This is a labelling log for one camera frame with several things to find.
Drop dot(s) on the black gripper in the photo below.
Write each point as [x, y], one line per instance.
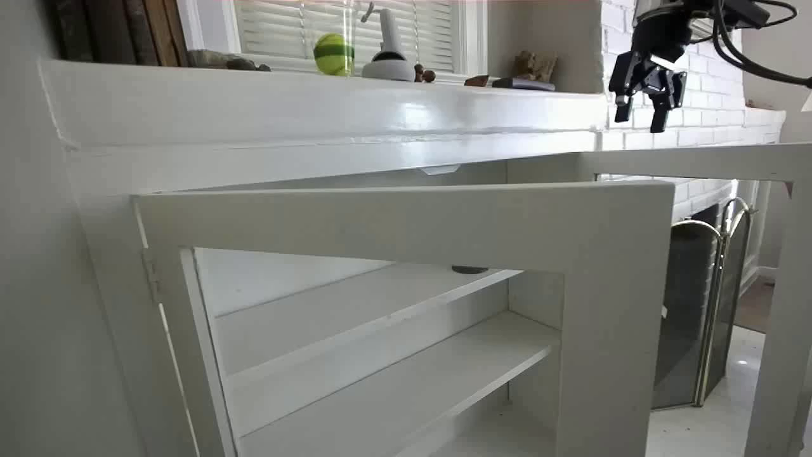
[660, 35]

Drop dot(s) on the white glass cabinet door with knob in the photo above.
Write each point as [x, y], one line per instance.
[611, 338]

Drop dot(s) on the small dark door knob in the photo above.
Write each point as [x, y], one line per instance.
[470, 271]

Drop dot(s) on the white built-in cabinet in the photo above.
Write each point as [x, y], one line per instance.
[339, 111]

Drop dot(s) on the metal door hinge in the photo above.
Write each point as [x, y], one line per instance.
[153, 276]

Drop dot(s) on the tan decor figure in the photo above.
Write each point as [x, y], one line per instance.
[533, 68]

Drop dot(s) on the flat dark book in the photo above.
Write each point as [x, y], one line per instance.
[525, 85]

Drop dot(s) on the small brown figurine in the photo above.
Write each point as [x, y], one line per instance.
[422, 75]

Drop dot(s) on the white vase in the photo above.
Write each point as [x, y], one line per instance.
[390, 68]

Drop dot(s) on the green ball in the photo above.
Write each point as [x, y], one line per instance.
[333, 54]

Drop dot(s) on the flat dark grey object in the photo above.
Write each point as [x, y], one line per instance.
[224, 59]

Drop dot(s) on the row of dark brown books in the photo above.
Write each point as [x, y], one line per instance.
[111, 28]

